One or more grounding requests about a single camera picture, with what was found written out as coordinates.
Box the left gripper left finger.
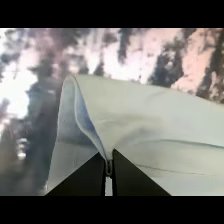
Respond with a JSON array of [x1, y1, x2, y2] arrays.
[[45, 152, 106, 197]]

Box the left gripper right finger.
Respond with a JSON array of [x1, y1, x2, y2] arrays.
[[111, 148, 171, 197]]

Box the light blue garment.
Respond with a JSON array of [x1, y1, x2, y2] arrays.
[[45, 73, 224, 197]]

